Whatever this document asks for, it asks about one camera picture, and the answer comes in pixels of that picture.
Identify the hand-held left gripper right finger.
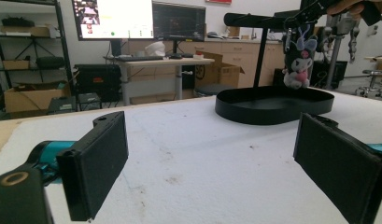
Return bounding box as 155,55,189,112
293,112,382,224

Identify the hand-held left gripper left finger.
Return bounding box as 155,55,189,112
56,110,130,222

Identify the white and black plush keychain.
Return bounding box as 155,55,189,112
282,26,318,91

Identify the black stand with oval tray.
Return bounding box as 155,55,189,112
215,12,335,126

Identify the grey robot stand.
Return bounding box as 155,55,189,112
322,12,361,91

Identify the dark flat device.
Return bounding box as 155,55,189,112
48,95,78,115

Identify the chrome stool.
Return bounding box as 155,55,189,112
355,68,382,99

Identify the black computer tower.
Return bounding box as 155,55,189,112
74,63,121,103

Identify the large open cardboard box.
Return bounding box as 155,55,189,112
194,50,245,89

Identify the black round stool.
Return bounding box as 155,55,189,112
194,83,233,97

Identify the black bag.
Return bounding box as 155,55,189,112
35,55,65,70

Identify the dark computer monitor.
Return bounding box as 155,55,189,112
151,1,207,42

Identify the black keyboard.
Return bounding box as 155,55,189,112
115,55,164,63

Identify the black metal shelf rack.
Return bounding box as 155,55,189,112
0,0,75,106

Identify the small cardboard box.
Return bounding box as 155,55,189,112
2,59,30,71

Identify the light wooden desk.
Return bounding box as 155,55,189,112
104,56,215,106

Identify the white cap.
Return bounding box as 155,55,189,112
144,41,166,58

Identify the long cardboard box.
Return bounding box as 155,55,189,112
0,25,51,37

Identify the lit computer monitor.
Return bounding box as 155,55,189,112
71,0,155,41

